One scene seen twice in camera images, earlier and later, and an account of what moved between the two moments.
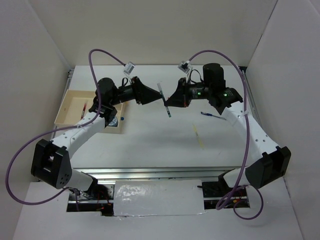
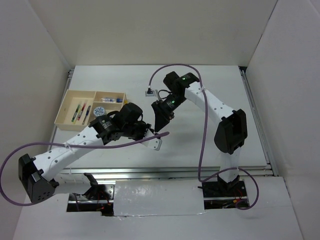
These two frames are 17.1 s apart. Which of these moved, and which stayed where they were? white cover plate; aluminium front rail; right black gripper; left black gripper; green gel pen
Moved: right black gripper; left black gripper; green gel pen
Stayed: aluminium front rail; white cover plate
